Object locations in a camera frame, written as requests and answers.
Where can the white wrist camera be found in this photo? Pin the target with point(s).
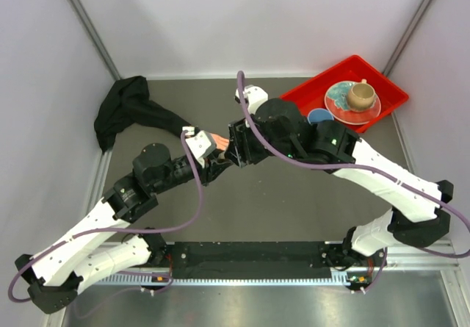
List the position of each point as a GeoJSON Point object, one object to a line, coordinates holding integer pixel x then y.
{"type": "Point", "coordinates": [254, 97]}
{"type": "Point", "coordinates": [200, 143]}

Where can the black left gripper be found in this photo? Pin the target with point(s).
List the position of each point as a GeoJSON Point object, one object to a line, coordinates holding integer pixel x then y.
{"type": "Point", "coordinates": [214, 166]}

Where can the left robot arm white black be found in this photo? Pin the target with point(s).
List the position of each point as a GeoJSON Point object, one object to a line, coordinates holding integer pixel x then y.
{"type": "Point", "coordinates": [103, 242]}

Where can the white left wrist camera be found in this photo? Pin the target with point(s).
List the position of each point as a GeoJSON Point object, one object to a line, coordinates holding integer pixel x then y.
{"type": "Point", "coordinates": [200, 143]}

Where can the red and teal plate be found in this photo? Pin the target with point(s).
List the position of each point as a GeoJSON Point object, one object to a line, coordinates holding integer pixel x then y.
{"type": "Point", "coordinates": [335, 101]}

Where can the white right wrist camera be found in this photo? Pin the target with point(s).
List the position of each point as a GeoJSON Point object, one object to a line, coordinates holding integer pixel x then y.
{"type": "Point", "coordinates": [254, 97]}

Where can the beige ceramic cup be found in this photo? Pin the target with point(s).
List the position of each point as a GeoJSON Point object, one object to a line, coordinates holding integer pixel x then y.
{"type": "Point", "coordinates": [361, 96]}

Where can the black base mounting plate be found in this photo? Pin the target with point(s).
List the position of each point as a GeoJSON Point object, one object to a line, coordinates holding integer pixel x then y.
{"type": "Point", "coordinates": [255, 260]}

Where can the black sleeve cloth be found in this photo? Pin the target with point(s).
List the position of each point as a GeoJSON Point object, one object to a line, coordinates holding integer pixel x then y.
{"type": "Point", "coordinates": [129, 102]}

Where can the small blue round lid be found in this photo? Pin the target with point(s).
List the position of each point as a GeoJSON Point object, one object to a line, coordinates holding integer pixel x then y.
{"type": "Point", "coordinates": [319, 115]}

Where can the mannequin hand with long nails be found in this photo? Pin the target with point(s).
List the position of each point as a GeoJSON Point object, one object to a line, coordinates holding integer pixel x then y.
{"type": "Point", "coordinates": [221, 142]}

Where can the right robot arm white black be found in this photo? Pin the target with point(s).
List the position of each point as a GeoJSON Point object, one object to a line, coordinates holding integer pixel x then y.
{"type": "Point", "coordinates": [416, 217]}

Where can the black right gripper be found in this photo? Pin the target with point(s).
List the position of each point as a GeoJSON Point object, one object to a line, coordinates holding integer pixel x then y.
{"type": "Point", "coordinates": [240, 142]}

